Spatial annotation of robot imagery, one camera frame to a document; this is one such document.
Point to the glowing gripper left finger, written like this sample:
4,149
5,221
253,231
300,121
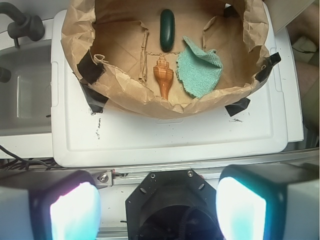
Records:
49,205

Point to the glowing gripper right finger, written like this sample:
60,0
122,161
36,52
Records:
269,201

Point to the dark green plastic pickle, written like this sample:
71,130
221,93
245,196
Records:
167,30

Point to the white plastic bin lid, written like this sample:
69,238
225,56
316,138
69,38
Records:
81,138

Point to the black tape piece right lower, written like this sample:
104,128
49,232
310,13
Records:
237,107

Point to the black tape piece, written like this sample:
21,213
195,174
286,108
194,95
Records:
267,66
237,107
89,70
95,100

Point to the black tape piece left lower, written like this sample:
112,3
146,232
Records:
95,100

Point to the white sink basin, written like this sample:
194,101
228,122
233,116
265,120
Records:
25,100

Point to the black tape piece left upper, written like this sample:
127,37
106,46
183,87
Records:
89,70

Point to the black tape piece right upper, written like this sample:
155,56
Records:
267,66

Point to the teal knitted cloth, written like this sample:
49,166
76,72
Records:
199,71

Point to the orange plastic seashell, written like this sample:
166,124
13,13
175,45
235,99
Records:
164,76

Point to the brown crumpled paper bag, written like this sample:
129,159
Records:
124,36

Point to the dark grey faucet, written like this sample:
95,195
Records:
22,25

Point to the black octagonal mount plate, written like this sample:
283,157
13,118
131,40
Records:
172,205

